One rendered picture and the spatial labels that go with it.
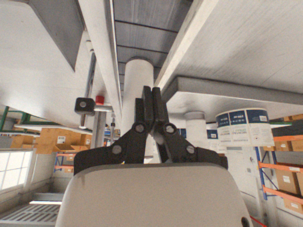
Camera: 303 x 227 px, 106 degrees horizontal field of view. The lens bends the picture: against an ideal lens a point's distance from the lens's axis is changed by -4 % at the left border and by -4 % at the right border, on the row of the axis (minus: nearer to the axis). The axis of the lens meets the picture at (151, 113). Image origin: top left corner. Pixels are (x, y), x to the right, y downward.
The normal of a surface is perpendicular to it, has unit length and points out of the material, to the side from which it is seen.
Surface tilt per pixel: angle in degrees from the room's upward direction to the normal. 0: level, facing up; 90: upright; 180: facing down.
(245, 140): 90
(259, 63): 0
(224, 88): 90
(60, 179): 90
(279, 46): 0
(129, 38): 0
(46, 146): 100
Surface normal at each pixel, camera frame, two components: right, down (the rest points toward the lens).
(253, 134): -0.36, -0.25
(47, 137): -0.04, -0.27
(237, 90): 0.20, -0.26
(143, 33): 0.00, 0.97
